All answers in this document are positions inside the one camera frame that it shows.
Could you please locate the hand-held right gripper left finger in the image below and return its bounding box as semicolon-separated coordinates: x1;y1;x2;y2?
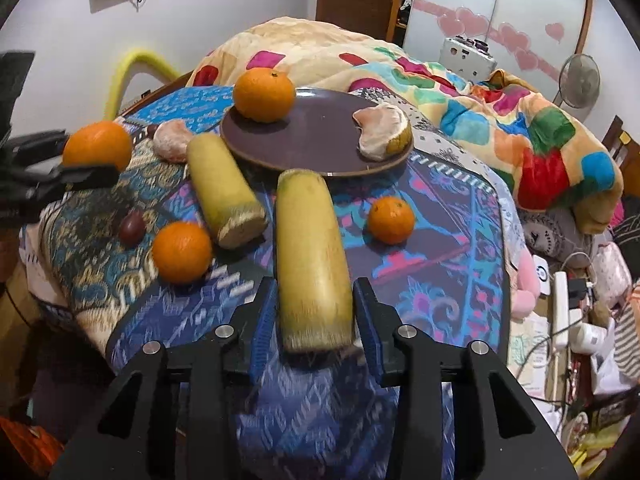
50;277;279;480

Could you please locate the pink plush toy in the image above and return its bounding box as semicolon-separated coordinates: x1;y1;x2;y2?
509;247;542;322

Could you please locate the small orange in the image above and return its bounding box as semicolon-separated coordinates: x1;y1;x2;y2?
368;196;416;246

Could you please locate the dark purple plate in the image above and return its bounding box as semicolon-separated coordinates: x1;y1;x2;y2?
220;87;415;178

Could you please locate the short yellow sugarcane piece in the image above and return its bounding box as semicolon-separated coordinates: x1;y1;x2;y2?
186;133;269;250

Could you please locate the orange cloth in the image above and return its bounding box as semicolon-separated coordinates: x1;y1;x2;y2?
0;415;64;480

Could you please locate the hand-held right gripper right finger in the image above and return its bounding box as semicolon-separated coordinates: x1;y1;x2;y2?
352;277;579;480

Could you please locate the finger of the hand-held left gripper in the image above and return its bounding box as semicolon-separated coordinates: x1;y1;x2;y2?
30;163;122;200
10;129;69;162

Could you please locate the grey cat cushion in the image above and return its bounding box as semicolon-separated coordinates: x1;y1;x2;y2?
517;205;597;272

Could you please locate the white power strip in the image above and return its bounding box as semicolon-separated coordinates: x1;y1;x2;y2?
550;271;571;349

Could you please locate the white box with purple knobs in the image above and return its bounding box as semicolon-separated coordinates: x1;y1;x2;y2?
439;36;497;79

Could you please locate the wooden headboard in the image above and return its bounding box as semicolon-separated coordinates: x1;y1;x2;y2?
117;71;196;119

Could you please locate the peeled orange with rind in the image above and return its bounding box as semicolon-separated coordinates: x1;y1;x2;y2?
352;103;414;162

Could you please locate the standing fan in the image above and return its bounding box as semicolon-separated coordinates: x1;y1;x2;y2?
552;54;601;110

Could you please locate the large orange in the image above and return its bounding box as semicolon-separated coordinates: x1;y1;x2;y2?
62;121;134;173
233;67;297;124

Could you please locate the pink patterned pillow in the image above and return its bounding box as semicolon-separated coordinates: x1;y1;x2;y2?
590;242;634;311

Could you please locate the medium orange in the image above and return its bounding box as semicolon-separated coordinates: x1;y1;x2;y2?
151;221;214;284

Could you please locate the long yellow sugarcane piece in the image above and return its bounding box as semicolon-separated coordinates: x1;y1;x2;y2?
275;169;355;353

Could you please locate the colourful patchwork blanket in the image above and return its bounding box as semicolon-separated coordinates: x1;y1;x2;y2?
192;17;624;235

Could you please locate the wooden chair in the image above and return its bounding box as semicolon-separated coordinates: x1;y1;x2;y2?
602;115;640;177

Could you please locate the white plastic bottle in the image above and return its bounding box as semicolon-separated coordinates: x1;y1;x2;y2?
570;320;609;354

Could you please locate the dark red small fruit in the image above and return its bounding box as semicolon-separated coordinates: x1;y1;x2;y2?
118;211;146;247

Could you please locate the yellow foam tube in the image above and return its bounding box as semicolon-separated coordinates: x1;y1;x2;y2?
102;49;179;119

